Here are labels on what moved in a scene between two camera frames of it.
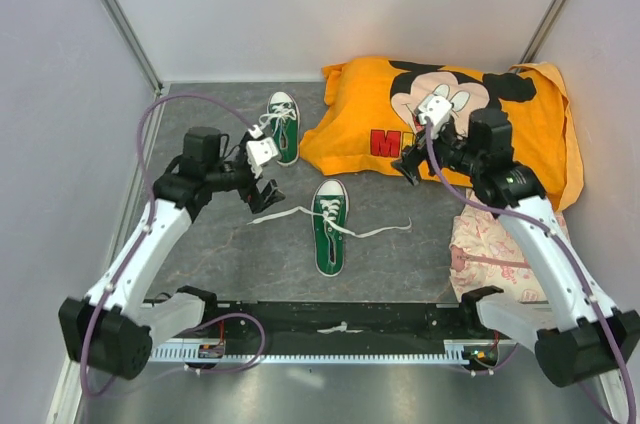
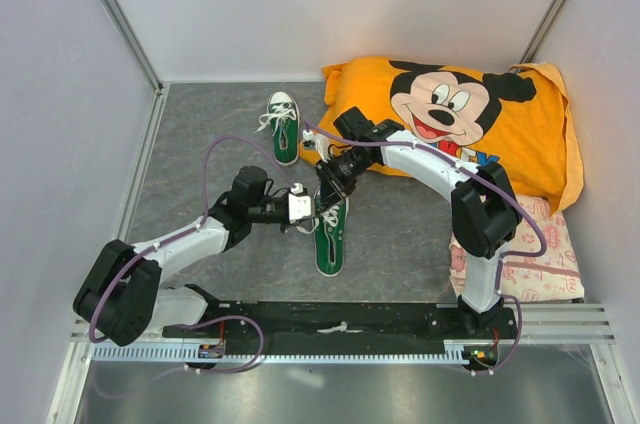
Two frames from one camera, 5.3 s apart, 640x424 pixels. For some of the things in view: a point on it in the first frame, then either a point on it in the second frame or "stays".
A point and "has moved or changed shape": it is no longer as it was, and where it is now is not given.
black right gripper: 409,164 → 329,195
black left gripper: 250,194 → 294,223
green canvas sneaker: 330,221 stays
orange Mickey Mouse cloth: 371,116 stays
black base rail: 348,322 stays
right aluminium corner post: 557,4 stays
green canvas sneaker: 284,119 stays
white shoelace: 327,211 has moved or changed shape
